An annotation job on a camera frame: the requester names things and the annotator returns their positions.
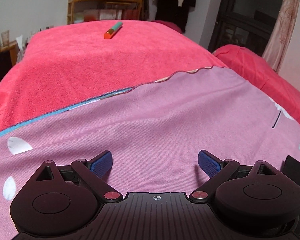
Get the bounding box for red fleece blanket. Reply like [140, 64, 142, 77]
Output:
[0, 20, 224, 132]

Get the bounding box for black pants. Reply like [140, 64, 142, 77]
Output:
[281, 155, 300, 181]

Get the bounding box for wooden shelf unit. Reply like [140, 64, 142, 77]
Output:
[67, 0, 143, 24]

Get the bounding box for red covered mattress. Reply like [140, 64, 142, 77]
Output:
[213, 44, 300, 124]

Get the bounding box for dark wooden side table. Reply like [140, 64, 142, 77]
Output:
[0, 41, 19, 82]

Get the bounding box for green orange tube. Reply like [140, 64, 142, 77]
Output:
[104, 22, 123, 39]

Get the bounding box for pink floral curtain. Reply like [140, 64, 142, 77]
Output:
[262, 0, 300, 73]

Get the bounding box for pink printed bed sheet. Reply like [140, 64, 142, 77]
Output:
[0, 67, 300, 239]

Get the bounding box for dark window frame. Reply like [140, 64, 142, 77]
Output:
[208, 0, 283, 56]

